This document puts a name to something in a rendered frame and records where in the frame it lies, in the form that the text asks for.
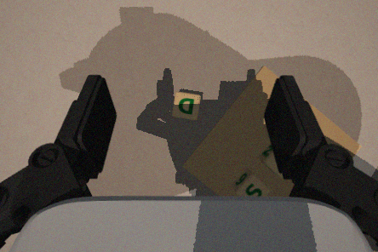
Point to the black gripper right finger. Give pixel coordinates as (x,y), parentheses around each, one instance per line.
(320,171)

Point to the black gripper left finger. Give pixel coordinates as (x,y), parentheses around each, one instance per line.
(61,170)

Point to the tan flat mat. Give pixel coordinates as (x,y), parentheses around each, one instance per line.
(240,136)

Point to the brown letter block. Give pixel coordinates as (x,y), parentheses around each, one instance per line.
(268,159)
(186,105)
(248,184)

